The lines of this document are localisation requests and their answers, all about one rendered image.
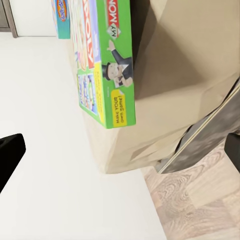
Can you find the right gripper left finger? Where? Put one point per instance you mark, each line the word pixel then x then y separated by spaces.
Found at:
pixel 12 149

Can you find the board game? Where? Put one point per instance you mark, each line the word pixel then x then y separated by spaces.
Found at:
pixel 102 46
pixel 61 18

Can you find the bed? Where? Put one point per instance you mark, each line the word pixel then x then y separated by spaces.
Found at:
pixel 186 71

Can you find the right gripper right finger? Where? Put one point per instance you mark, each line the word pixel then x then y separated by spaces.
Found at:
pixel 232 149

